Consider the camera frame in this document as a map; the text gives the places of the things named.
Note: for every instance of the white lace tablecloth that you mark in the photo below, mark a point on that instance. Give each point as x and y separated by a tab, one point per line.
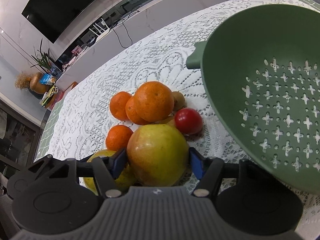
85	119

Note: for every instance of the red cherry tomato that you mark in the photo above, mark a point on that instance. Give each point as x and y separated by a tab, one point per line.
188	121

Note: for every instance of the white wifi router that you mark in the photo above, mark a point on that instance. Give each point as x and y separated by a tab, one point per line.
100	29

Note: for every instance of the red-yellow apple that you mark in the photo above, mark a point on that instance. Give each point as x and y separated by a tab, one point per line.
158	155

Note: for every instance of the small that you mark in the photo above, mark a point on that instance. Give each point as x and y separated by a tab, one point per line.
118	137

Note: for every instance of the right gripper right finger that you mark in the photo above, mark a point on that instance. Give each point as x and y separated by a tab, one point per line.
210	173

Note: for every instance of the green checked table mat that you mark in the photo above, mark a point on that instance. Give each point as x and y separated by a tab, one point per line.
47	129

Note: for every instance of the green plastic colander bowl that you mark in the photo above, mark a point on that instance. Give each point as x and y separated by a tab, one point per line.
260	71

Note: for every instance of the white TV console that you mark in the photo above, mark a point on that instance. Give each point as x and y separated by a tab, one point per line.
140	23

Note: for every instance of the green potted plant left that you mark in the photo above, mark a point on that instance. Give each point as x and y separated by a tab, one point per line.
42	59

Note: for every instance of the brown kiwi fruit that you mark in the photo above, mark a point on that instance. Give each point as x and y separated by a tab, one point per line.
179	101

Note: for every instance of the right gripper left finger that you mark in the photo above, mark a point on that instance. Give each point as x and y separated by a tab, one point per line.
104	171

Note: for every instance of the brown round vase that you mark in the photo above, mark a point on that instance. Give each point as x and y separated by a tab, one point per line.
36	86

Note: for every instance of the black wall television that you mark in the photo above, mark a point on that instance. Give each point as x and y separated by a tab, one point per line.
52	17

